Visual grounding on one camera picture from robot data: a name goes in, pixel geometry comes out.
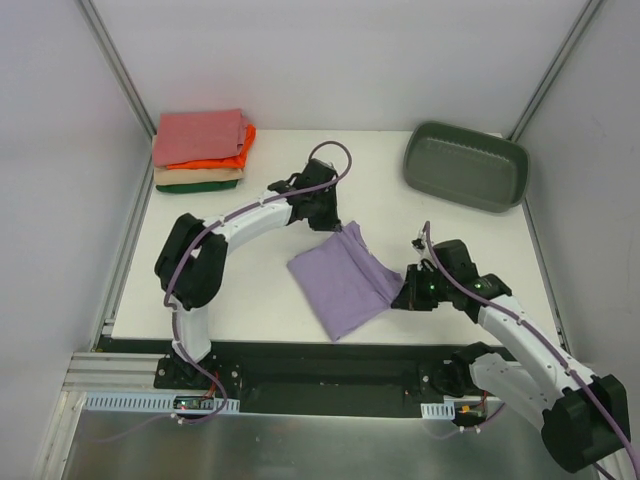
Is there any grey plastic bin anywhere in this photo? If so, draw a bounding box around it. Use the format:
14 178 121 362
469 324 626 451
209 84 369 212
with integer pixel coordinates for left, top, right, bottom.
402 121 531 214

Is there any white cable duct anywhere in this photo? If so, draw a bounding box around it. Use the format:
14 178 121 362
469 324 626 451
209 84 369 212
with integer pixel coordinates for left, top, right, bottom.
420 401 456 421
84 392 240 416

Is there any left aluminium frame post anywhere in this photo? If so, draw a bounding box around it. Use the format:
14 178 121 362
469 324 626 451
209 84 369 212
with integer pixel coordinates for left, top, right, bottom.
74 0 157 137

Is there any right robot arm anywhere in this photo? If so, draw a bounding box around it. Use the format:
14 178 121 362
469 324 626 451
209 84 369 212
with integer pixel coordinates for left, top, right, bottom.
392 236 639 473

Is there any beige folded t-shirt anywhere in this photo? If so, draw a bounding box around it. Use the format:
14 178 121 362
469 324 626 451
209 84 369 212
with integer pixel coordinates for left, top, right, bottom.
153 167 244 186

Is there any right white cable duct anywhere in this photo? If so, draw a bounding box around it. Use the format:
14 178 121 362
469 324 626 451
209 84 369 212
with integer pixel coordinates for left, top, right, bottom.
420 401 456 421

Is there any pink folded t-shirt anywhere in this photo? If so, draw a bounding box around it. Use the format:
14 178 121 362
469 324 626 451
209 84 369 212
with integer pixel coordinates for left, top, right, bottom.
152 109 249 167

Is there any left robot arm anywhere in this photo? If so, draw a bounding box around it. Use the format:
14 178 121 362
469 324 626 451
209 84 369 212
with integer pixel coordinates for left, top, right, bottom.
154 158 342 389

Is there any orange folded t-shirt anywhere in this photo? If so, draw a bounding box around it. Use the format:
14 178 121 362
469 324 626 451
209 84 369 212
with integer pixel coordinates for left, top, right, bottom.
166 124 257 170

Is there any green folded t-shirt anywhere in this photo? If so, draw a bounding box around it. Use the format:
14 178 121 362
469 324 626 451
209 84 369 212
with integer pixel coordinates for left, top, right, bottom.
155 180 239 195

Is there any right aluminium frame post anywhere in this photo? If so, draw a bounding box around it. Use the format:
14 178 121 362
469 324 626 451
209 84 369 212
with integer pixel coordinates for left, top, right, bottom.
507 0 606 142

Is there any purple t-shirt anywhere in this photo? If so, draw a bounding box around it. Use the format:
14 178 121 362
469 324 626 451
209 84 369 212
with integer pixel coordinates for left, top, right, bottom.
287 221 404 342

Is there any aluminium frame post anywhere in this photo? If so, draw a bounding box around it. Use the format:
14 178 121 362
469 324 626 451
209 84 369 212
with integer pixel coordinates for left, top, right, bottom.
74 0 157 137
507 0 606 142

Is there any left white cable duct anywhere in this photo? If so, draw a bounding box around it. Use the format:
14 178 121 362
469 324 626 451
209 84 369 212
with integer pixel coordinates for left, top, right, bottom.
84 392 240 416

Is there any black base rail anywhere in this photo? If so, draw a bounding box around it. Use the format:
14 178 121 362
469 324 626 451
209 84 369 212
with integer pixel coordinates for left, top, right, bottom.
89 335 574 419

